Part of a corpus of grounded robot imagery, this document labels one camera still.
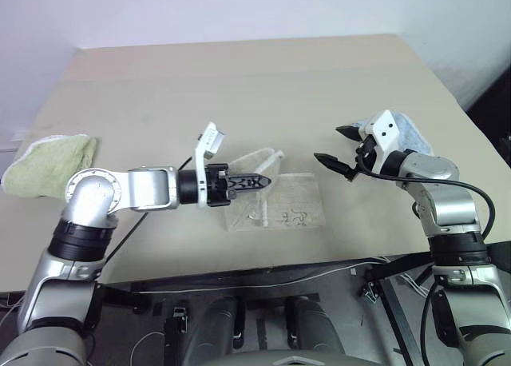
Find white floor cable bundle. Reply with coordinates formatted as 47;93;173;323
398;273;433;300

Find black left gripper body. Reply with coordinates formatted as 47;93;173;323
205;163;237;209

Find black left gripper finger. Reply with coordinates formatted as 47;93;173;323
229;180;274;196
229;173;274;185

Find beige towel with white trim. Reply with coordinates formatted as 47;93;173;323
221;147;327;233

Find dark rounded grey shape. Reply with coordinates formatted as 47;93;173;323
185;296;248;366
282;293;347;355

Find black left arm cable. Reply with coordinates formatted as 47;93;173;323
105;154;194;264

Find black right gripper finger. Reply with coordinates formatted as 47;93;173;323
313;153;353;177
335;124;364;145

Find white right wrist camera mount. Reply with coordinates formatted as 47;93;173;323
357;109;402;160

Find grey robot torso top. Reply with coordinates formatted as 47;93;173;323
255;349;381;366

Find blue folded towel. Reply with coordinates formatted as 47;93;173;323
353;110;434;157

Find black clamp latch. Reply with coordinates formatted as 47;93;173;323
171;304;189;332

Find silver clamp latch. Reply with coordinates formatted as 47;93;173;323
359;280;379;304

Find black table frame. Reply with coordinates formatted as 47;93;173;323
97;244;437;366

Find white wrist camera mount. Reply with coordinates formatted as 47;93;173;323
192;121;228;209
357;109;402;160

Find black equipment beside table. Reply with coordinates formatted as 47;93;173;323
499;135;511;172

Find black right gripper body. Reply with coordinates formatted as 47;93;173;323
344;136;379;181

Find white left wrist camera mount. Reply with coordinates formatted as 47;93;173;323
192;121;228;209

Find white floor cable loop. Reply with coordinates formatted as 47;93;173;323
130;331;165;366

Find green folded towel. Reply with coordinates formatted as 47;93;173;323
1;133;99;201

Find thin white cable under table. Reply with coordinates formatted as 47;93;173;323
137;261;389;296

